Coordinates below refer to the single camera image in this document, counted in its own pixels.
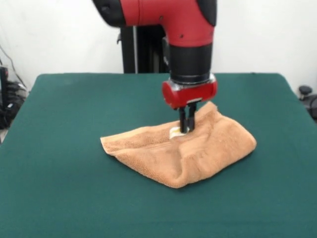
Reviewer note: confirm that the dark green table cloth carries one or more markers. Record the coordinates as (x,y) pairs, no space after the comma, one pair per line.
(62,148)

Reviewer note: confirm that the tan terry towel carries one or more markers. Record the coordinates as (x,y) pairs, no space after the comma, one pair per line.
(210,148)

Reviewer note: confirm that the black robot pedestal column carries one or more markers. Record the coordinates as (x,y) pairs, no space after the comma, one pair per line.
(146,54)

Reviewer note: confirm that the office chair base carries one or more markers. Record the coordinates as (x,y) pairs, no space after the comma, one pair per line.
(305,89)

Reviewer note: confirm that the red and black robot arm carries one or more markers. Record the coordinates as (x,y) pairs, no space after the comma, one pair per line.
(188,24)

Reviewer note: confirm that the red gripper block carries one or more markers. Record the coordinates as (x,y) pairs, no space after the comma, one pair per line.
(190,93)

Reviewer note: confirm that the black equipment pile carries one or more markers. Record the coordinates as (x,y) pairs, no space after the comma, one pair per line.
(11,109)

